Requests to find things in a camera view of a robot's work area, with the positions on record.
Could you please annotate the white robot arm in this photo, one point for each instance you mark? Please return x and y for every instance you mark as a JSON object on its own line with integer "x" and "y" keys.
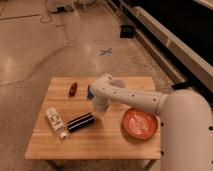
{"x": 186, "y": 133}

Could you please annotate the small red toy car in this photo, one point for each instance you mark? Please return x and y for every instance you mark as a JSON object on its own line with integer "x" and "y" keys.
{"x": 73, "y": 89}

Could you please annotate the black box on floor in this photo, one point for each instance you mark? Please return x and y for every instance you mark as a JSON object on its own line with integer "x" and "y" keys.
{"x": 127, "y": 31}

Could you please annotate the black striped eraser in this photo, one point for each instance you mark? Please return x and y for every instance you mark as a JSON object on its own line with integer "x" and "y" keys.
{"x": 80, "y": 122}

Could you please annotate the white plastic bottle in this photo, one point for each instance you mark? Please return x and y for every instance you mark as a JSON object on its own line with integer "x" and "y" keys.
{"x": 56, "y": 122}

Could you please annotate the white shelf rail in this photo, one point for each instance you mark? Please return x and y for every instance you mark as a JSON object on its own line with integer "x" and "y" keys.
{"x": 186, "y": 67}

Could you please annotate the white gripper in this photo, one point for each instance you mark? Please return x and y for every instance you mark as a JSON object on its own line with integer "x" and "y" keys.
{"x": 100, "y": 106}

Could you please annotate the orange plate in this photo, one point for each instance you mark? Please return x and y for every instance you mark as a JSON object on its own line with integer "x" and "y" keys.
{"x": 139, "y": 124}

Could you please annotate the blue object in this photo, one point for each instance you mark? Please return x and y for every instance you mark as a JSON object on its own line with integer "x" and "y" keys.
{"x": 89, "y": 93}

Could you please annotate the wooden table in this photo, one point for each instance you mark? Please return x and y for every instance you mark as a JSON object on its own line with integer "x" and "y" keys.
{"x": 104, "y": 139}

